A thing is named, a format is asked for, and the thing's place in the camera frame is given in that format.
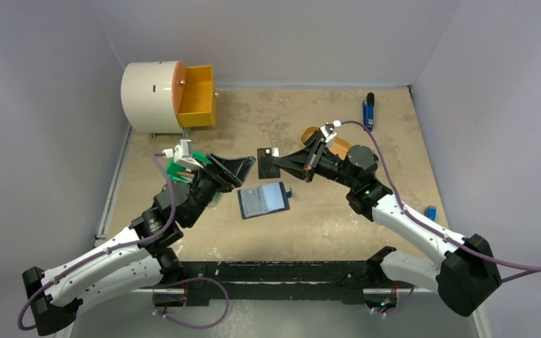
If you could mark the orange drawer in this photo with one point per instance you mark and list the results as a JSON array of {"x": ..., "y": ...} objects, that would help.
[{"x": 198, "y": 104}]

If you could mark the white cylindrical drawer cabinet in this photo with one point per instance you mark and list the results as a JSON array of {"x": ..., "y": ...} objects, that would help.
[{"x": 151, "y": 94}]

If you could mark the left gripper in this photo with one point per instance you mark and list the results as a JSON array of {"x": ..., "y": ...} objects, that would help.
[{"x": 235, "y": 170}]

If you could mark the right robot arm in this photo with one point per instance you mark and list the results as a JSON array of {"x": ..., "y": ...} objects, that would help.
[{"x": 458, "y": 268}]

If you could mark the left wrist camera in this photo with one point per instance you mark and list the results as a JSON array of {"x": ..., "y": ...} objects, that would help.
[{"x": 182, "y": 155}]

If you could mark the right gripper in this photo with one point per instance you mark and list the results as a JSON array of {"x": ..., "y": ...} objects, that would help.
[{"x": 314, "y": 158}]

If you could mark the blue leather card holder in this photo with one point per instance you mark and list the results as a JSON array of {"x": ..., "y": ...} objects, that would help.
[{"x": 263, "y": 200}]

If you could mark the green plastic bin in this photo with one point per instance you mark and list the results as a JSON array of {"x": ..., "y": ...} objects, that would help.
[{"x": 184, "y": 170}]

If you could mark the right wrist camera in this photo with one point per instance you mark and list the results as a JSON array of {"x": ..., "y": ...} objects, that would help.
[{"x": 329, "y": 133}]

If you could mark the tan oval tray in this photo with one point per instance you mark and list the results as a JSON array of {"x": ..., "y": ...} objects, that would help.
[{"x": 339, "y": 147}]

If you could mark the small blue block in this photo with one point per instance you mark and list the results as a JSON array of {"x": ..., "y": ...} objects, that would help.
[{"x": 430, "y": 212}]

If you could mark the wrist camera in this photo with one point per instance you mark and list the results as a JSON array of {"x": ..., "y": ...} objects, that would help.
[
  {"x": 329, "y": 133},
  {"x": 182, "y": 155}
]

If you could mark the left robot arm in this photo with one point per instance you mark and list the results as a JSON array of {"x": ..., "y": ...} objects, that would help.
[{"x": 139, "y": 256}]

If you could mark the blue black stapler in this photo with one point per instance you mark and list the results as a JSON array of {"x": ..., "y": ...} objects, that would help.
[{"x": 368, "y": 110}]

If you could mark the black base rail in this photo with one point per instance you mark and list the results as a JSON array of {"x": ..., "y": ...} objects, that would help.
[{"x": 349, "y": 282}]

